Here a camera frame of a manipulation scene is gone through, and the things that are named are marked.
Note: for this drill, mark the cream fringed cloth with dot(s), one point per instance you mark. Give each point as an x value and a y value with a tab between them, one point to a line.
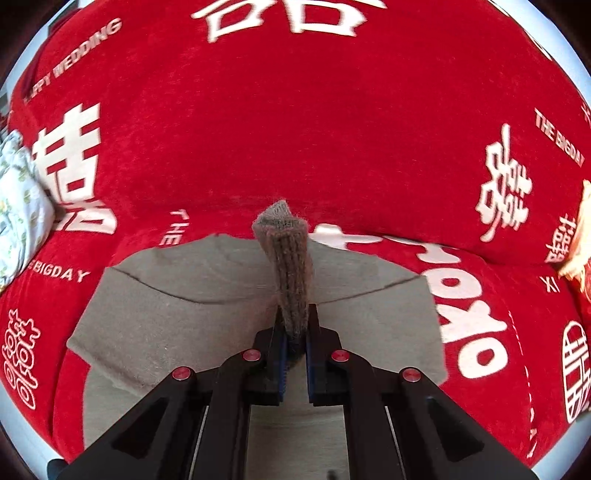
577	235

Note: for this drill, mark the red printed sofa cover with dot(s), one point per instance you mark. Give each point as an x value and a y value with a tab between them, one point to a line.
295	129

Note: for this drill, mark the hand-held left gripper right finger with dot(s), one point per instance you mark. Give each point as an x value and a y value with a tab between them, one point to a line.
312	364

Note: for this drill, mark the white floral cloth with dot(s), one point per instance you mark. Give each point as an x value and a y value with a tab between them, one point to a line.
19	207

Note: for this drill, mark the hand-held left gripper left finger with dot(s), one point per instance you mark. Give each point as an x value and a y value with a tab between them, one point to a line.
279	364

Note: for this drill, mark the grey knit sweater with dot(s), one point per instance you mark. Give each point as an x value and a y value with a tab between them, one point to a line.
184	318

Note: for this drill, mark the red cushion with gold print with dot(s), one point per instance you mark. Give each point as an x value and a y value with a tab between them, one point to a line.
582	281

